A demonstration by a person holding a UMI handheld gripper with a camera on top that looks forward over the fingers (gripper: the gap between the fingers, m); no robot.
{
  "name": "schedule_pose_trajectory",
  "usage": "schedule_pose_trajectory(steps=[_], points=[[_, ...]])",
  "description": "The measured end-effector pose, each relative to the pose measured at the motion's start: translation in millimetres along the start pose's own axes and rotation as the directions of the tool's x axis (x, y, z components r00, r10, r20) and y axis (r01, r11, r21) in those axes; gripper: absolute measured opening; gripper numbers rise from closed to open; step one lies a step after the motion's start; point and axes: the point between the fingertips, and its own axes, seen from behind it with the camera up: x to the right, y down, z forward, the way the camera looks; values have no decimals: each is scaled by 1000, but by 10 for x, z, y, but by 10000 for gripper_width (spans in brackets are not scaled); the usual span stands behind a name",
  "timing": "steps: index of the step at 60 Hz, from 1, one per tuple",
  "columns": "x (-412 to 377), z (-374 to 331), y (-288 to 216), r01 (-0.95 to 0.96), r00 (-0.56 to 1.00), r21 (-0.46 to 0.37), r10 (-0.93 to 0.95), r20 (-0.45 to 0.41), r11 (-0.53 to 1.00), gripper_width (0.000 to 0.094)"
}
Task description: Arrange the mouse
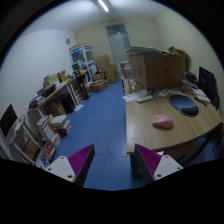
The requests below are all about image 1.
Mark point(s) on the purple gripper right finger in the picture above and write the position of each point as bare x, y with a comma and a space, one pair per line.
154, 166

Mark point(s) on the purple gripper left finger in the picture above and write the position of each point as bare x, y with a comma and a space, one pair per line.
75, 167

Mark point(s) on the pink computer mouse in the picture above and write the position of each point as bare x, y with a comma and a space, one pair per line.
162, 120

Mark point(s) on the dark blue mouse pad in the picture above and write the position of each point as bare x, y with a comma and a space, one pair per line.
184, 105

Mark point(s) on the stack of books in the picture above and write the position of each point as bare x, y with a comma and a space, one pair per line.
61, 125

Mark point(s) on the white shelf unit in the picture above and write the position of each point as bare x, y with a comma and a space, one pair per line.
28, 146

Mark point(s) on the white remote control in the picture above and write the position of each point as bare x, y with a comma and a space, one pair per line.
145, 98

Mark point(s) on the wooden side desk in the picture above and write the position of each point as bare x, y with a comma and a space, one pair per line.
66, 86

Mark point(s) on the white calculator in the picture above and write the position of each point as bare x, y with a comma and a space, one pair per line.
163, 93

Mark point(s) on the black monitor on left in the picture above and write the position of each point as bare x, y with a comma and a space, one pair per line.
8, 119

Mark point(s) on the large cardboard box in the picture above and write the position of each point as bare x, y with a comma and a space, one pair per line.
155, 69

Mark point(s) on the stacked cardboard boxes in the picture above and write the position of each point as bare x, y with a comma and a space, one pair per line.
110, 71

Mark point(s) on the black computer monitor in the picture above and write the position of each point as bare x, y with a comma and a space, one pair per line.
207, 83

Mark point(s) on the claw machine cabinet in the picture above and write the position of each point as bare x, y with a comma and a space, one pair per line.
84, 57

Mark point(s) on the grey door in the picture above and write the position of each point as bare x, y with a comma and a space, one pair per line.
119, 41

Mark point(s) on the ceiling light tube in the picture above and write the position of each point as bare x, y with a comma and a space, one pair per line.
103, 5

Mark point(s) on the round wall clock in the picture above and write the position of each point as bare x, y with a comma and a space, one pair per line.
67, 41

